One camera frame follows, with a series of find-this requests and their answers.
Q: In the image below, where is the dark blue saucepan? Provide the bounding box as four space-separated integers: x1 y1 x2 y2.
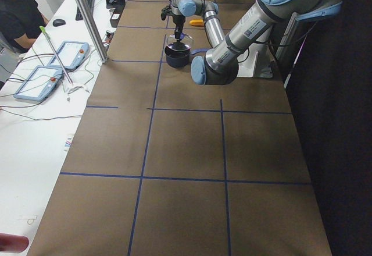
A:
164 46 208 68

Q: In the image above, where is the glass pot lid blue knob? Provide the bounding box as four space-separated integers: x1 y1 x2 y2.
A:
166 33 194 51

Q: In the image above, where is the black computer mouse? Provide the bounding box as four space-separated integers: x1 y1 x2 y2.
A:
52 19 66 27

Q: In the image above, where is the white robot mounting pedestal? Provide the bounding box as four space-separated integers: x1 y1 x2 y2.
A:
237 44 273 79

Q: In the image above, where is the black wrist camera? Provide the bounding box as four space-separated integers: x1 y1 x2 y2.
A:
160 5 172 21

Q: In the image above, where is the far teach pendant tablet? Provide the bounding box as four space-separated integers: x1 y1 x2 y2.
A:
56 41 90 72

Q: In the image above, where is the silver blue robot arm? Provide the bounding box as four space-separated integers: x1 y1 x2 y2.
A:
160 0 225 48
170 0 342 85

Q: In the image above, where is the yellow corn cob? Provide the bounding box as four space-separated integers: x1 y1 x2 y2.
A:
189 19 204 27

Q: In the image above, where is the metal rod green tip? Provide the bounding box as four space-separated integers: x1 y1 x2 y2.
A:
39 26 73 85

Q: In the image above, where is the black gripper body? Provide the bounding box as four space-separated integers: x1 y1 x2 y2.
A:
173 15 185 29

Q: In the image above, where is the teach pendant tablet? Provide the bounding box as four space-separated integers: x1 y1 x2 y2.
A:
56 41 90 72
13 66 63 101

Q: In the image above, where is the black keyboard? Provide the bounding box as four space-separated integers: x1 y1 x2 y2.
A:
75 0 96 22

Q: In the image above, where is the person in black shirt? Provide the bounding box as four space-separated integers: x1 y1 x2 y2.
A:
1 0 49 53

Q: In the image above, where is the aluminium frame post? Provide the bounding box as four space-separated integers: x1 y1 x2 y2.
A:
75 0 108 64

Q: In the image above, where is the near teach pendant tablet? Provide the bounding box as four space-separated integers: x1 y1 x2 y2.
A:
13 66 63 101

